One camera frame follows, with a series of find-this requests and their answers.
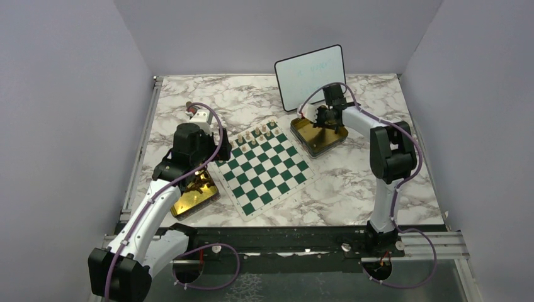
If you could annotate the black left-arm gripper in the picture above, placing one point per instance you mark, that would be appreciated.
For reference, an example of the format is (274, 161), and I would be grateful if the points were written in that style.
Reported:
(225, 148)

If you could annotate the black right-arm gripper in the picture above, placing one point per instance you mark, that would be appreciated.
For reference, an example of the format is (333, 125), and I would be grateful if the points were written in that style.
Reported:
(318, 124)

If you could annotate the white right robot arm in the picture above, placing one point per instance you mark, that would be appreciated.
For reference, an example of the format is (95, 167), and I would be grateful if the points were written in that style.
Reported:
(392, 157)

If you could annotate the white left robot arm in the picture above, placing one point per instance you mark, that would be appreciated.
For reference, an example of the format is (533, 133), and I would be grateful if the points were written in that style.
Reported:
(124, 270)

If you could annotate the gold tin with white pieces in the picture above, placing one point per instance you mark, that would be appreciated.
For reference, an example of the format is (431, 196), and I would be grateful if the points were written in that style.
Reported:
(316, 140)

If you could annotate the gold tin with dark pieces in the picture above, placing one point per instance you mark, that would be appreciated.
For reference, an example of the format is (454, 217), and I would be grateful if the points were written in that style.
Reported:
(201, 192)

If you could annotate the green white chess mat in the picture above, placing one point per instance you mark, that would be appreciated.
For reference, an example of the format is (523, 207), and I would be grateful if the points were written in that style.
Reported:
(259, 177)

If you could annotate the small whiteboard with stand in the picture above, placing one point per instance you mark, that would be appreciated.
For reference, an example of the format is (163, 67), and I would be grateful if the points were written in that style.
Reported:
(299, 76)

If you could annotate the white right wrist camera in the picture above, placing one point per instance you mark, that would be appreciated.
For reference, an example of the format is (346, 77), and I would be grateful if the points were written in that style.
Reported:
(308, 112)

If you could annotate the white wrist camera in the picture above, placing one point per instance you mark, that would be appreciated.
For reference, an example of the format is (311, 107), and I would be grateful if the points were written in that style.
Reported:
(203, 119)
(308, 112)

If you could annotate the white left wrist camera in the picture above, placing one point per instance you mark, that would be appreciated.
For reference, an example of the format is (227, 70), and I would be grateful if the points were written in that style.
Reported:
(203, 119)

